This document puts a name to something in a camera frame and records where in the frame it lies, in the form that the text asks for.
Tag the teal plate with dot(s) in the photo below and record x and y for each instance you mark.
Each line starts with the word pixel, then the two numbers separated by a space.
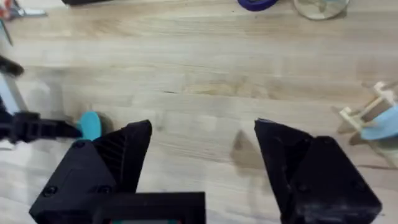
pixel 90 125

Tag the wooden peg rack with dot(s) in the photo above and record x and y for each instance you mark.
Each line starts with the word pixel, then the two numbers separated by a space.
pixel 368 113

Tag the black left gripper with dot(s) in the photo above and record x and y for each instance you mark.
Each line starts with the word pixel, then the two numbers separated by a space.
pixel 5 124

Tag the dark blue round object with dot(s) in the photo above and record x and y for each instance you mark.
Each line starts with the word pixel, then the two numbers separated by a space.
pixel 257 4

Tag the clear round glass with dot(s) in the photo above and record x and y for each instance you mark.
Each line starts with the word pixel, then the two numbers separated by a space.
pixel 321 8

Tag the black flat object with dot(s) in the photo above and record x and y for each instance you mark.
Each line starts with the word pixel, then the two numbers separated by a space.
pixel 84 1

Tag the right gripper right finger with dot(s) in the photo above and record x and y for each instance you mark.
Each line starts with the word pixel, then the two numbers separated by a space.
pixel 317 180

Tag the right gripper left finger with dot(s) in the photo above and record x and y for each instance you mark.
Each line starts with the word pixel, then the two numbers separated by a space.
pixel 90 174

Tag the light blue plate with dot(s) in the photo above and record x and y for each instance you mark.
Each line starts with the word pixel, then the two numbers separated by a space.
pixel 382 125

